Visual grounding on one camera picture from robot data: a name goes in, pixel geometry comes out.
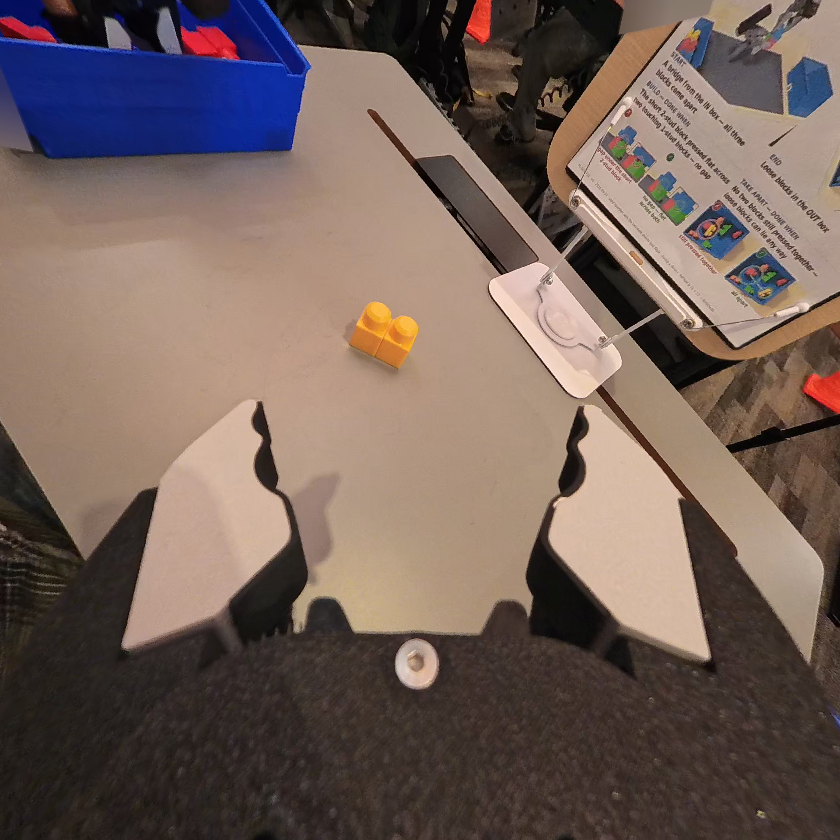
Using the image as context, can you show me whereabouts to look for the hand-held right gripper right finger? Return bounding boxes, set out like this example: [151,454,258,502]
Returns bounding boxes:
[527,405,713,662]

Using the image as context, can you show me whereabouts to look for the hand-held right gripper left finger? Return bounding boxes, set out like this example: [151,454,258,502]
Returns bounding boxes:
[121,399,309,654]

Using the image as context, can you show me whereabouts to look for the blue plastic bin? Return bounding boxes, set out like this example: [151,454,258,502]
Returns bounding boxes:
[0,0,311,160]

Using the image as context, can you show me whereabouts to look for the yellow mega block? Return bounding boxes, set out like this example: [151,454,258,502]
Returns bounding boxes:
[348,301,393,357]
[375,315,419,370]

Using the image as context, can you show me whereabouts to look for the red mega block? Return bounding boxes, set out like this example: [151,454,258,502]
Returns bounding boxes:
[180,26,241,61]
[0,16,59,44]

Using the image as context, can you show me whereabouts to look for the wooden document stand white base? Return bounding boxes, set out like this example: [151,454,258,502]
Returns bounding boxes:
[489,0,840,399]

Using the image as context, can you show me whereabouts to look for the printed instruction sheet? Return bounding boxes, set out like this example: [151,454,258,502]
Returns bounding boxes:
[567,0,840,349]

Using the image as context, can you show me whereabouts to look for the black table cable hatch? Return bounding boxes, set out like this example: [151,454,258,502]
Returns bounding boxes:
[415,155,540,274]

